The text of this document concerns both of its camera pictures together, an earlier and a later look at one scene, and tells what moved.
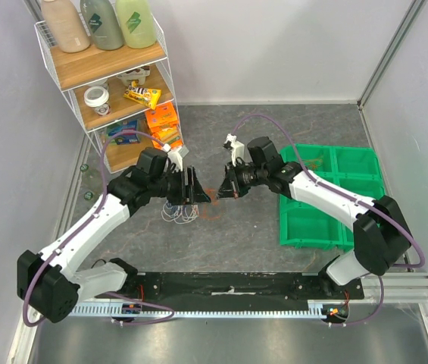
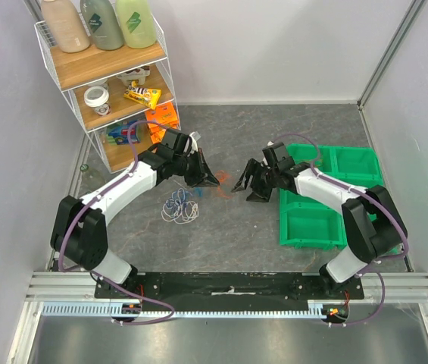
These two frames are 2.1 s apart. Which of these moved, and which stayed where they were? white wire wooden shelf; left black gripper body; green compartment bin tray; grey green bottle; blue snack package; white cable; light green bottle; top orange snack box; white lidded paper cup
Moved: left black gripper body
Stayed: blue snack package; light green bottle; white cable; green compartment bin tray; white lidded paper cup; white wire wooden shelf; grey green bottle; top orange snack box
